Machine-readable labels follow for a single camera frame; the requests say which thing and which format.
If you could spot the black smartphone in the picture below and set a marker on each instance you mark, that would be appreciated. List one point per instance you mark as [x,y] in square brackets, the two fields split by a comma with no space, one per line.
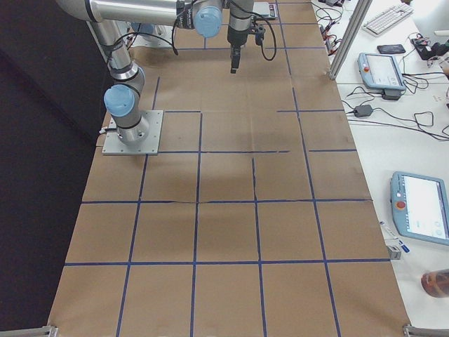
[391,49]

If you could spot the teach pendant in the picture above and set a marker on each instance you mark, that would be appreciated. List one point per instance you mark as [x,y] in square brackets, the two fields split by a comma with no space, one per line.
[379,71]
[419,207]

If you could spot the silver digital kitchen scale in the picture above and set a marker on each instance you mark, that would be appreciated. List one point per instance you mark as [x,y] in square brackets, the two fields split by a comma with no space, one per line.
[266,10]

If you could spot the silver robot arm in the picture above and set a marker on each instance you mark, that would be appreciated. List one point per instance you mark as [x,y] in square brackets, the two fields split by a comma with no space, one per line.
[122,99]
[239,21]

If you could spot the brown glass bottle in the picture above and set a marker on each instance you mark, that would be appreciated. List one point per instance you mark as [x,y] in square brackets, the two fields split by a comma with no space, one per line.
[436,283]

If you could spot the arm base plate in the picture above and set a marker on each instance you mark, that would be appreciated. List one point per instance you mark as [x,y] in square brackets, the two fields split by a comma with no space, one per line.
[140,140]

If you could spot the aluminium frame post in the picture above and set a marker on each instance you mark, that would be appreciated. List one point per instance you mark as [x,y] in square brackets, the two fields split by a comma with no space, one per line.
[352,29]

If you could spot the brown paper table mat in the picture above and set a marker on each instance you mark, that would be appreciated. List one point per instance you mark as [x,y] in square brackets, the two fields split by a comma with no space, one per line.
[254,219]

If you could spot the small metal bracket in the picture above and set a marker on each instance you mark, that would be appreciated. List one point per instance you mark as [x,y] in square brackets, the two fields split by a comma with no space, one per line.
[394,252]

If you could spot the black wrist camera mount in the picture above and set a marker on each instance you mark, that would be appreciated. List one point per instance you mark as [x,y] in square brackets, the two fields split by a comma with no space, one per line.
[258,32]

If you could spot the black power adapter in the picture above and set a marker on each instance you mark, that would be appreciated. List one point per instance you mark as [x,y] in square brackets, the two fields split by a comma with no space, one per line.
[362,111]

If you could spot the white marker pen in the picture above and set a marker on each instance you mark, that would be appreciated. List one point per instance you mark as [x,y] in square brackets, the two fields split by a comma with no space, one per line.
[386,228]

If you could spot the white computer keyboard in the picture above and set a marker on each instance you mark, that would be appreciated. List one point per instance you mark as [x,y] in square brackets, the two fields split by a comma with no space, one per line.
[387,19]

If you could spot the far teach pendant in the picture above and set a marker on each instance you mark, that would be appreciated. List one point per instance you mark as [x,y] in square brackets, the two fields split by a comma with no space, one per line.
[379,71]

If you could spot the near teach pendant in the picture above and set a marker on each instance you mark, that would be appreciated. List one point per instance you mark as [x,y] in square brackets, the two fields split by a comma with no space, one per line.
[419,207]

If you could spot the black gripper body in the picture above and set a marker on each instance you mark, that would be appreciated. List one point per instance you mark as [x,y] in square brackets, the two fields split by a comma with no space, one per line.
[234,39]

